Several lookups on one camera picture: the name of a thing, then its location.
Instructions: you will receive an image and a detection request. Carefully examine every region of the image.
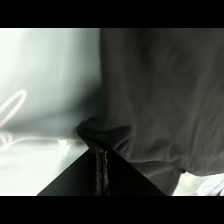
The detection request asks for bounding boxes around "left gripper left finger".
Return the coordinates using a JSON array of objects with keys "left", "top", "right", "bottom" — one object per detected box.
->
[{"left": 37, "top": 148, "right": 102, "bottom": 197}]

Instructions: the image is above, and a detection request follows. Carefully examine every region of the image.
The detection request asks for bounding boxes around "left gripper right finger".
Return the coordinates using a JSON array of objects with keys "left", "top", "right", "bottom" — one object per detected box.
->
[{"left": 102, "top": 148, "right": 167, "bottom": 197}]

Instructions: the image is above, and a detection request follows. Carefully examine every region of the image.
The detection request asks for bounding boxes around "dark grey garment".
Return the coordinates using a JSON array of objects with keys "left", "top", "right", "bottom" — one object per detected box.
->
[{"left": 76, "top": 28, "right": 224, "bottom": 197}]

